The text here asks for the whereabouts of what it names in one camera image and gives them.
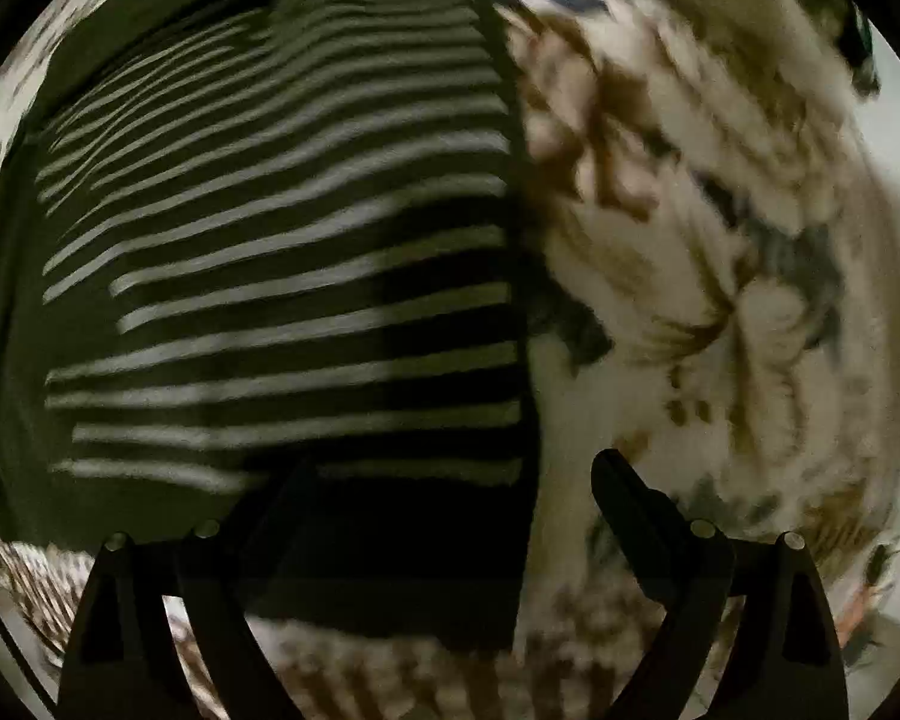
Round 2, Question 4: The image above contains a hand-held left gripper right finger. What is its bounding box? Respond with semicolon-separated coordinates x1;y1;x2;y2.
591;448;850;720

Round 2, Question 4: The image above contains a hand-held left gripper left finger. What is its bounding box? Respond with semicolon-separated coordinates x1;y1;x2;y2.
58;457;317;720

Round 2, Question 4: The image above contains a floral printed blanket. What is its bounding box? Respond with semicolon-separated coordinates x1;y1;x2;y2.
0;0;900;720

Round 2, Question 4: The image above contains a black white striped garment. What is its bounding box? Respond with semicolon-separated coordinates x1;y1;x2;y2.
0;0;542;653

